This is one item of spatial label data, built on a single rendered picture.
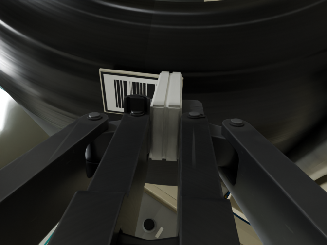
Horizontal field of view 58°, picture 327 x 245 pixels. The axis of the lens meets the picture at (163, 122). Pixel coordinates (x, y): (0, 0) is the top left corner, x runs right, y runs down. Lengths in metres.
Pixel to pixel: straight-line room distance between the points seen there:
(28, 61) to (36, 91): 0.02
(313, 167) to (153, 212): 0.60
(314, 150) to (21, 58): 0.29
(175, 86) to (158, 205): 0.74
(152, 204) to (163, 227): 0.07
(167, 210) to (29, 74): 0.68
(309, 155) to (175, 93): 0.23
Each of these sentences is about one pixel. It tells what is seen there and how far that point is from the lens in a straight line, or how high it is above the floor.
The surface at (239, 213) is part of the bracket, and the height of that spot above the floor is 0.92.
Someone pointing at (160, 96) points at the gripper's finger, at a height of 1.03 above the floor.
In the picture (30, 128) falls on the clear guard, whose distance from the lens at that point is 1.03.
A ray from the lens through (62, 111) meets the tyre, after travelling 0.27.
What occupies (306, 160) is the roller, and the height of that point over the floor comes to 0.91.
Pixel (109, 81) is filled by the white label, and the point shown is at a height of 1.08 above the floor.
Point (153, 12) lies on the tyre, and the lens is 0.24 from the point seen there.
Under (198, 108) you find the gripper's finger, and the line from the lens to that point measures 0.16.
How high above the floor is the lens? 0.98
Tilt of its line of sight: 14 degrees up
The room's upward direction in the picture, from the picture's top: 59 degrees counter-clockwise
